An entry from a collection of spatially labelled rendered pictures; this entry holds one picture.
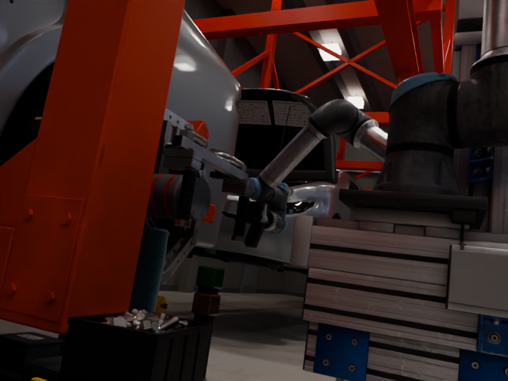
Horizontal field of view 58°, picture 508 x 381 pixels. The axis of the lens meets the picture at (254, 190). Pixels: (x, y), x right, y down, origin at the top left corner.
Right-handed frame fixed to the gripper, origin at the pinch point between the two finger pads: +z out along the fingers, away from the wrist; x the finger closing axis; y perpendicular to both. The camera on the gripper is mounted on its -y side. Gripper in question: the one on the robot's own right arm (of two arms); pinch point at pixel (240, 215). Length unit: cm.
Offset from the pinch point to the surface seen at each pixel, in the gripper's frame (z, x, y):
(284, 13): -275, -119, 253
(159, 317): 72, 24, -26
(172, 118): 17.6, -20.5, 27.1
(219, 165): 16.5, -1.5, 12.7
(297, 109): -277, -91, 145
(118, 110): 74, 9, 8
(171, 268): 3.3, -20.7, -19.9
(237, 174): 3.9, -1.5, 13.0
